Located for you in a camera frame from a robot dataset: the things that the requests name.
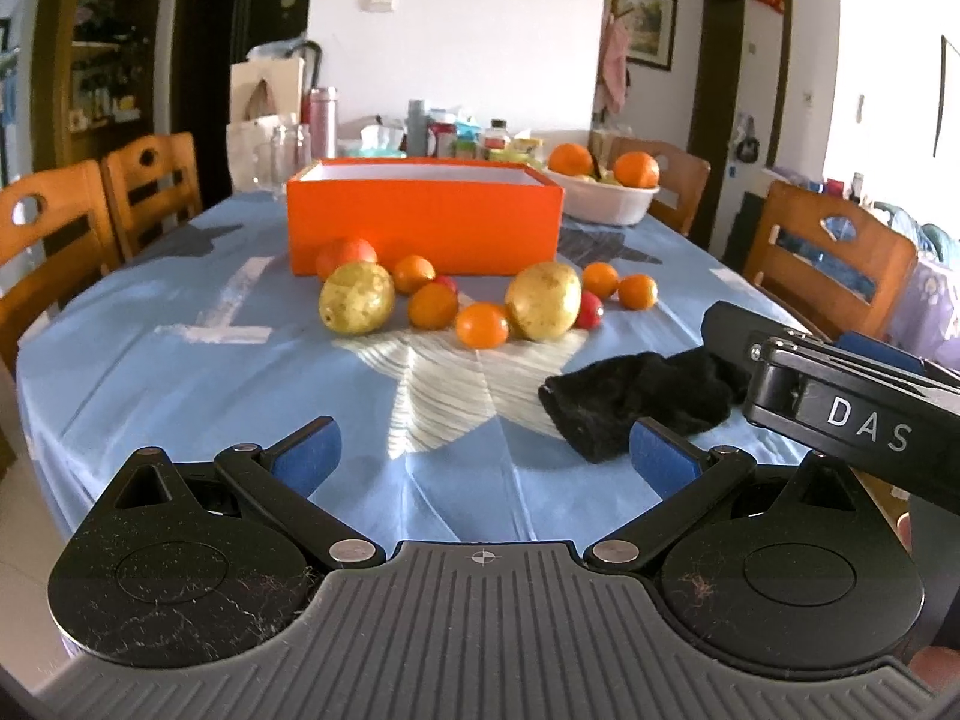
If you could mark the pink hanging cloth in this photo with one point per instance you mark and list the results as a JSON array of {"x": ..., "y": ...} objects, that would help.
[{"x": 612, "y": 69}]

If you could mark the orange cardboard box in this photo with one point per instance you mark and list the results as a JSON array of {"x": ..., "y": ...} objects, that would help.
[{"x": 466, "y": 217}]

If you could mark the tissue pack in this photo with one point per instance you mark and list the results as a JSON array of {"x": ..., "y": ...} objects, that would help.
[{"x": 375, "y": 142}]

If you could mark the red tomato right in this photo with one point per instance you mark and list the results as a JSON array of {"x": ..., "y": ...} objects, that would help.
[{"x": 591, "y": 312}]

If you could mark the red tomato behind orange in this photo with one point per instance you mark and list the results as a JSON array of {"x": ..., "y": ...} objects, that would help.
[{"x": 447, "y": 282}]

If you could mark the small orange far right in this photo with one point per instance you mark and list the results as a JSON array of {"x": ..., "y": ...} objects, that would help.
[{"x": 638, "y": 292}]

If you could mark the pink thermos bottle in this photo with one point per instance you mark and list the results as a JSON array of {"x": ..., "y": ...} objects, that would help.
[{"x": 322, "y": 108}]

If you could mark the near wooden chair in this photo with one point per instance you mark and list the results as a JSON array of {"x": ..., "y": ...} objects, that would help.
[{"x": 36, "y": 208}]

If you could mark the white fruit bowl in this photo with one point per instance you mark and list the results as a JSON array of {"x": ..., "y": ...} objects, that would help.
[{"x": 599, "y": 203}]

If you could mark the dark wooden cabinet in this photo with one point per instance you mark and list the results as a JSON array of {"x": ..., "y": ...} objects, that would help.
[{"x": 88, "y": 73}]

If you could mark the white label bottle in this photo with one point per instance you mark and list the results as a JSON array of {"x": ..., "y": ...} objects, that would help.
[{"x": 494, "y": 139}]

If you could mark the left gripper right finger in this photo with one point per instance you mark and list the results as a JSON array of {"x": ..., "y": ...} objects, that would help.
[{"x": 692, "y": 484}]

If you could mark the blue star tablecloth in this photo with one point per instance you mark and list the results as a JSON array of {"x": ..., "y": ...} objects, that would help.
[{"x": 209, "y": 339}]

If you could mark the small orange middle left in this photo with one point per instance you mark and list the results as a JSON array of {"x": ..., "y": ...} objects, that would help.
[{"x": 433, "y": 307}]

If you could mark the orange in bowl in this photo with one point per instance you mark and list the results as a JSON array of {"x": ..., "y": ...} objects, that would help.
[
  {"x": 572, "y": 160},
  {"x": 637, "y": 169}
]

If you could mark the yellow potato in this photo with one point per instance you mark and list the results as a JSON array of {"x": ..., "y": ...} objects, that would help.
[
  {"x": 543, "y": 300},
  {"x": 358, "y": 298}
]

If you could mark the small orange front centre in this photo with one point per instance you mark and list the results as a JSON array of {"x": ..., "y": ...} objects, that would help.
[{"x": 482, "y": 325}]

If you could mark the small orange back left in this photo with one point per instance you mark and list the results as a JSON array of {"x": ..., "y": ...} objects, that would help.
[{"x": 411, "y": 273}]

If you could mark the right wooden chair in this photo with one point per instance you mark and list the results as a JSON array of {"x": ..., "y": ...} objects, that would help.
[{"x": 834, "y": 265}]

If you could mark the far side wooden chair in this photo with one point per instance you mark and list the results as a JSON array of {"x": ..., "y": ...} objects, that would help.
[{"x": 683, "y": 179}]

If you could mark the small orange right back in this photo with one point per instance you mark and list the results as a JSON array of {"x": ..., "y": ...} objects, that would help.
[{"x": 601, "y": 279}]

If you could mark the grey bottle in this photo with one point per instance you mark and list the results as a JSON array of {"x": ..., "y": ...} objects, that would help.
[{"x": 417, "y": 129}]

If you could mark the small orange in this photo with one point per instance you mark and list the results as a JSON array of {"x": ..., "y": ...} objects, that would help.
[
  {"x": 601, "y": 279},
  {"x": 482, "y": 325},
  {"x": 433, "y": 307},
  {"x": 638, "y": 292},
  {"x": 411, "y": 273}
]

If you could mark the left orange in bowl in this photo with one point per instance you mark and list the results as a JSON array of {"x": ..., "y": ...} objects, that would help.
[{"x": 572, "y": 160}]

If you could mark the left yellow potato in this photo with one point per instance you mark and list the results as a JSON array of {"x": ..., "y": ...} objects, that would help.
[{"x": 358, "y": 298}]

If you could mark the white paper bag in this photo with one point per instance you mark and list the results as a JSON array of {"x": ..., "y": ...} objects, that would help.
[{"x": 263, "y": 94}]

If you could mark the right yellow potato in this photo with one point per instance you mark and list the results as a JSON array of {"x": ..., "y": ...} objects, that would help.
[{"x": 543, "y": 300}]

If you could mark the black fuzzy cloth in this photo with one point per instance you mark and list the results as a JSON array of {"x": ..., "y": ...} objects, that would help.
[{"x": 594, "y": 408}]

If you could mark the right orange in bowl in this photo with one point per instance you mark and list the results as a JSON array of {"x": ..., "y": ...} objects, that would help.
[{"x": 637, "y": 169}]

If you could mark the red white package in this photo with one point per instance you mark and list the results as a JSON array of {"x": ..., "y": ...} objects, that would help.
[{"x": 441, "y": 140}]

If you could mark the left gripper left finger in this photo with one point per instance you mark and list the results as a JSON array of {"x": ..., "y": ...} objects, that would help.
[{"x": 275, "y": 483}]

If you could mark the clear glass mug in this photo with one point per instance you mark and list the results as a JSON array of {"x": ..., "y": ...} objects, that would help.
[{"x": 286, "y": 152}]

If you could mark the wooden chair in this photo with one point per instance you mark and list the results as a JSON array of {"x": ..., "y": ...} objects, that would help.
[
  {"x": 147, "y": 181},
  {"x": 36, "y": 208},
  {"x": 683, "y": 179},
  {"x": 834, "y": 265}
]

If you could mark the framed picture right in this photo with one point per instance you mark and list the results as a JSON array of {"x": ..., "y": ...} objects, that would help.
[{"x": 650, "y": 26}]

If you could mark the large orange behind potato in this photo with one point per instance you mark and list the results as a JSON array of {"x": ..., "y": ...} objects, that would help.
[{"x": 333, "y": 254}]

